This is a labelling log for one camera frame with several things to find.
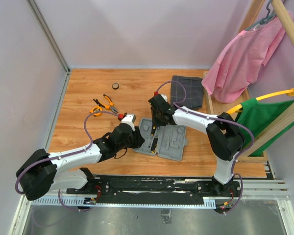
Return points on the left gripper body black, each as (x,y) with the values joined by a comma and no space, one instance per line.
(133,141)

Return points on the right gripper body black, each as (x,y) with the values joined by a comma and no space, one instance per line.
(157,120)

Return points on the grey plastic tool case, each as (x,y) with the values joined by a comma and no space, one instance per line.
(171,140)

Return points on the flathead screwdriver black yellow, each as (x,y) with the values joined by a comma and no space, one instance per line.
(154,145)

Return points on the orange black pliers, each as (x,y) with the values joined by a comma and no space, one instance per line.
(110,106)

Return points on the yellow tape measure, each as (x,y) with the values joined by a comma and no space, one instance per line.
(96,111)

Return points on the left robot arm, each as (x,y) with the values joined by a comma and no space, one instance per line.
(44,172)

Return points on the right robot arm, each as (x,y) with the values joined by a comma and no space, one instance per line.
(225,138)

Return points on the dark grey checked cloth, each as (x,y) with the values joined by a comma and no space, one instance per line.
(194,91)

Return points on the pink shirt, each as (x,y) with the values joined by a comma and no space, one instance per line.
(239,63)

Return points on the green shirt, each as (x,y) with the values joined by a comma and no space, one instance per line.
(256,116)

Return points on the yellow clothes hanger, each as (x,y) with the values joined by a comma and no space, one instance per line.
(289,92)

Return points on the wooden clothes rack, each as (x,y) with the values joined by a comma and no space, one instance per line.
(215,107)

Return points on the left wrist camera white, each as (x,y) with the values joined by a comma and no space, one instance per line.
(129,119)

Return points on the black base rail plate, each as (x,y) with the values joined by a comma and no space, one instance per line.
(156,190)

